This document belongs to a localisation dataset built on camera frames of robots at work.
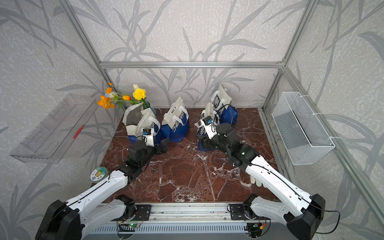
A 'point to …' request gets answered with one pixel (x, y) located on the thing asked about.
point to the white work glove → (254, 180)
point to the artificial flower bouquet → (111, 97)
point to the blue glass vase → (146, 105)
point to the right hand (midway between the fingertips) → (203, 131)
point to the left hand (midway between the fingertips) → (163, 138)
